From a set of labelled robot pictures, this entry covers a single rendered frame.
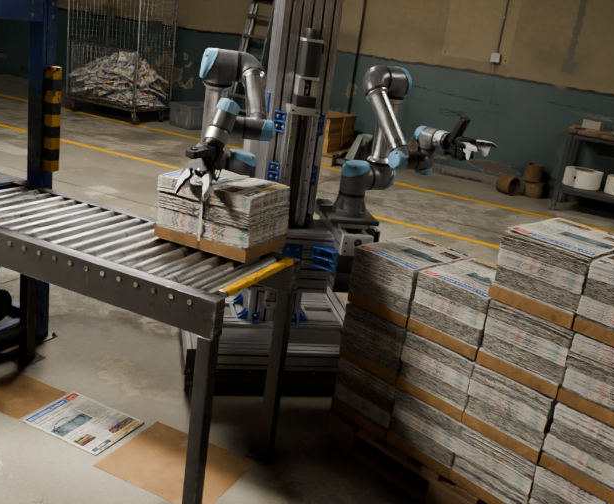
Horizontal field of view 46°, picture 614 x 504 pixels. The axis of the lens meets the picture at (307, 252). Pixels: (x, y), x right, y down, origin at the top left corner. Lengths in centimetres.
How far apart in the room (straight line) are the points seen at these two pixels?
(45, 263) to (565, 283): 162
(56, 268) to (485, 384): 144
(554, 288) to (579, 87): 687
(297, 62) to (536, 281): 145
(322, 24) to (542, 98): 612
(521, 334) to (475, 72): 707
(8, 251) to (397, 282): 133
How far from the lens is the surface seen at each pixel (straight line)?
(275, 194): 250
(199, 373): 220
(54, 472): 276
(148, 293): 222
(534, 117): 912
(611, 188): 855
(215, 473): 276
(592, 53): 905
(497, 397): 246
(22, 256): 255
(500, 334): 241
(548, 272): 229
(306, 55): 309
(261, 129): 256
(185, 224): 252
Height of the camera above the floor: 159
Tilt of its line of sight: 17 degrees down
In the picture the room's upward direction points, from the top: 8 degrees clockwise
